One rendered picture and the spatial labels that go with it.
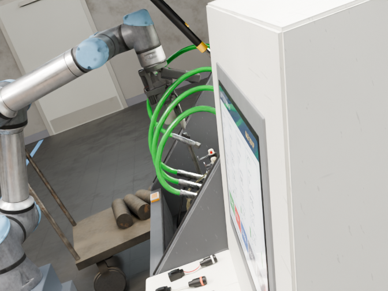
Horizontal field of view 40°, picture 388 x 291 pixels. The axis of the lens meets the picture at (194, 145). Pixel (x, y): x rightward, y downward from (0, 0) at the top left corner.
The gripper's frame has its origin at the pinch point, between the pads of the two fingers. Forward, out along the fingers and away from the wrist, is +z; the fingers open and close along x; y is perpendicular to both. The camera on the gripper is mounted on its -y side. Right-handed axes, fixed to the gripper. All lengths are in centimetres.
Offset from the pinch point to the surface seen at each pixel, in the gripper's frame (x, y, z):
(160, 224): 0.5, 17.8, 27.1
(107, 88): -696, 118, 83
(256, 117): 92, -12, -22
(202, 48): 32.7, -10.9, -23.8
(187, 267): 37.3, 10.4, 24.1
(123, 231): -150, 63, 90
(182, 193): 24.9, 5.9, 10.4
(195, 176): 8.9, 2.1, 13.2
